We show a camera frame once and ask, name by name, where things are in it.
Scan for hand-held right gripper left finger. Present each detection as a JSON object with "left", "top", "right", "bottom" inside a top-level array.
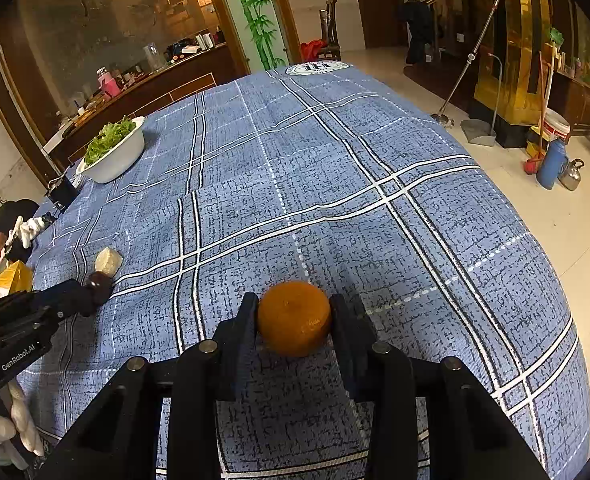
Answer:
[{"left": 35, "top": 292, "right": 261, "bottom": 480}]

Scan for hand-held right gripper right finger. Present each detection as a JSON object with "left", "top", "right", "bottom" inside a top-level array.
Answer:
[{"left": 329, "top": 294, "right": 551, "bottom": 480}]

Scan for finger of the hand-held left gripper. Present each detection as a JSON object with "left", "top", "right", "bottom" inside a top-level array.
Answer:
[{"left": 27, "top": 279, "right": 96, "bottom": 318}]

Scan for dark purple plum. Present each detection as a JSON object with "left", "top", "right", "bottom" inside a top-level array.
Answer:
[{"left": 85, "top": 272, "right": 114, "bottom": 306}]

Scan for large round orange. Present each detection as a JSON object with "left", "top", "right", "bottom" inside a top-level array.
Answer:
[{"left": 257, "top": 281, "right": 333, "bottom": 358}]

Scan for white sugarcane piece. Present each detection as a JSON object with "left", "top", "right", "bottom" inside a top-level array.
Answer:
[{"left": 95, "top": 246, "right": 124, "bottom": 277}]

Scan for yellow plastic bag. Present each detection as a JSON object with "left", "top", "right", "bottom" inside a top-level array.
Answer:
[{"left": 0, "top": 259, "right": 34, "bottom": 303}]

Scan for white cloth gloves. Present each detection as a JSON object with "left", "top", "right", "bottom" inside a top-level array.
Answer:
[{"left": 14, "top": 215, "right": 46, "bottom": 248}]

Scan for black bag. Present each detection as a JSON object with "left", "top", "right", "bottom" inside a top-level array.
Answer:
[{"left": 0, "top": 199, "right": 40, "bottom": 241}]

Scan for black box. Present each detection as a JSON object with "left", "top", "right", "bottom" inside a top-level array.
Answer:
[{"left": 46, "top": 176, "right": 80, "bottom": 211}]

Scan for white bowl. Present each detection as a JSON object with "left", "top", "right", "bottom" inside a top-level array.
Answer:
[{"left": 76, "top": 116, "right": 146, "bottom": 184}]

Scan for green lettuce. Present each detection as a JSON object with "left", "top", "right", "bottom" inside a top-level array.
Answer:
[{"left": 83, "top": 116, "right": 136, "bottom": 166}]

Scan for pink bottle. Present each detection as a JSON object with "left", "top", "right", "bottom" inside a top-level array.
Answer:
[{"left": 97, "top": 66, "right": 120, "bottom": 97}]

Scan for grey dustpan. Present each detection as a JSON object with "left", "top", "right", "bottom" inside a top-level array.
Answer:
[{"left": 459, "top": 55, "right": 506, "bottom": 147}]

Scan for wooden sideboard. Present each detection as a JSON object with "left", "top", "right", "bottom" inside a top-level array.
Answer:
[{"left": 42, "top": 42, "right": 238, "bottom": 161}]

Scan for red broom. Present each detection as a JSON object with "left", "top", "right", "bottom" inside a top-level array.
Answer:
[{"left": 525, "top": 52, "right": 551, "bottom": 175}]

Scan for glass pitcher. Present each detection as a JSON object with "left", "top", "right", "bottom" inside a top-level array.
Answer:
[{"left": 144, "top": 42, "right": 166, "bottom": 70}]

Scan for blue thermos flask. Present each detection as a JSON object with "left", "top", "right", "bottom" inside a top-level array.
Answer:
[{"left": 536, "top": 139, "right": 568, "bottom": 190}]

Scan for metal kettle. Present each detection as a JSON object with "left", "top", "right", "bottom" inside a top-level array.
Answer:
[{"left": 559, "top": 158, "right": 586, "bottom": 192}]

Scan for white bucket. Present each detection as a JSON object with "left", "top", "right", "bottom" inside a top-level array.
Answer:
[{"left": 542, "top": 110, "right": 572, "bottom": 146}]

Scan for metal mop pole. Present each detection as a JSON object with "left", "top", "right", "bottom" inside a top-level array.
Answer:
[{"left": 430, "top": 0, "right": 503, "bottom": 126}]

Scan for dark wooden chair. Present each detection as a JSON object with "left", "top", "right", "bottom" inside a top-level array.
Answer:
[{"left": 319, "top": 0, "right": 342, "bottom": 61}]

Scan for dark hanging coat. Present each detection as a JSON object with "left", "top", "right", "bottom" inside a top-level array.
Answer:
[{"left": 397, "top": 0, "right": 436, "bottom": 66}]

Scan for bamboo painted panel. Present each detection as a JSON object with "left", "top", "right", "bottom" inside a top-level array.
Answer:
[{"left": 212, "top": 0, "right": 288, "bottom": 72}]

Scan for brown wooden door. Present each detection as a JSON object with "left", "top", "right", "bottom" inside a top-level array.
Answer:
[{"left": 350, "top": 0, "right": 406, "bottom": 51}]

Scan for low wooden cabinet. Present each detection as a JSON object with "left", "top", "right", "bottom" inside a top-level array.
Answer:
[{"left": 550, "top": 67, "right": 590, "bottom": 136}]

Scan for wooden stair railing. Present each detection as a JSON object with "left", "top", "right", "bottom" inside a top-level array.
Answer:
[{"left": 422, "top": 0, "right": 476, "bottom": 61}]

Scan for golden cabinet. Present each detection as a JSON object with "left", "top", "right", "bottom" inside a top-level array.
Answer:
[{"left": 474, "top": 0, "right": 556, "bottom": 148}]

